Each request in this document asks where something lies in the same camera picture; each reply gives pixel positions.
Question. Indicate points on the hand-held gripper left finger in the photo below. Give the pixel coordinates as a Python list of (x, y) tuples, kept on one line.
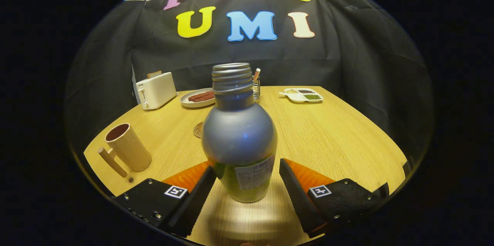
[(193, 207)]

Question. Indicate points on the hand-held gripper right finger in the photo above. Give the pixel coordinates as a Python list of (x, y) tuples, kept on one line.
[(299, 203)]

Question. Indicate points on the round cork coaster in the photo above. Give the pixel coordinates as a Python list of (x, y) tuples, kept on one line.
[(198, 130)]

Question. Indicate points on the silver juice bottle green label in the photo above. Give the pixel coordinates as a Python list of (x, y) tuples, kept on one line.
[(239, 138)]

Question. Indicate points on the wooden table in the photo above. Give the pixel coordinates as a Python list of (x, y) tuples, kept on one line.
[(328, 134)]

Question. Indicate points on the white oval plate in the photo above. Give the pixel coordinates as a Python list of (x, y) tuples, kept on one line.
[(191, 103)]

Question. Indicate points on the white divided dish with beans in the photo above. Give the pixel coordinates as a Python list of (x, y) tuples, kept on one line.
[(301, 95)]

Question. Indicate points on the brown sausage strip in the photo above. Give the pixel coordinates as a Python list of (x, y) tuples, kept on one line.
[(198, 95), (204, 99)]

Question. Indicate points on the white toaster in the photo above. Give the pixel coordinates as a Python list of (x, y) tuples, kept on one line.
[(158, 91)]

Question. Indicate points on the red striped paper straw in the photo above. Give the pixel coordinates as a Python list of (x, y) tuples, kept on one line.
[(256, 74)]

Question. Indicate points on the toast slice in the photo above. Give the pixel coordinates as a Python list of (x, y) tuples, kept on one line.
[(154, 74)]

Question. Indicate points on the black backdrop cloth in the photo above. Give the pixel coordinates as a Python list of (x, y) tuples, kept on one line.
[(347, 61)]

